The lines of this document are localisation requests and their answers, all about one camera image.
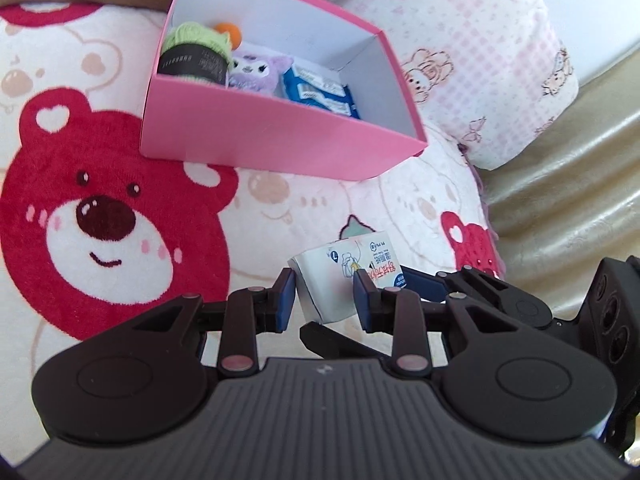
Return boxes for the white tissue pack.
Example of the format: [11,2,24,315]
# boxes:
[288,232,406,324]

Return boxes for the blue wipes packet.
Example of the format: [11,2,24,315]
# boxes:
[282,65,360,119]

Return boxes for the purple plush toy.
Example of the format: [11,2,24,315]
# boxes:
[229,51,293,96]

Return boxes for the green yarn ball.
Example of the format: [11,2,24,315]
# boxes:
[157,22,232,87]

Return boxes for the orange makeup sponge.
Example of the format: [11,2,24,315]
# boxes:
[213,22,243,50]

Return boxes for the gold bed skirt fabric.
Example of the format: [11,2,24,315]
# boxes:
[480,53,639,318]

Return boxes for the red bear blanket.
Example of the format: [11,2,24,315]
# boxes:
[1,3,503,463]

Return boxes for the pink checkered pillow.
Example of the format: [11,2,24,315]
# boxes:
[330,0,579,170]

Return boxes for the pink cardboard box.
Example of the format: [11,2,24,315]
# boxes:
[140,0,427,181]

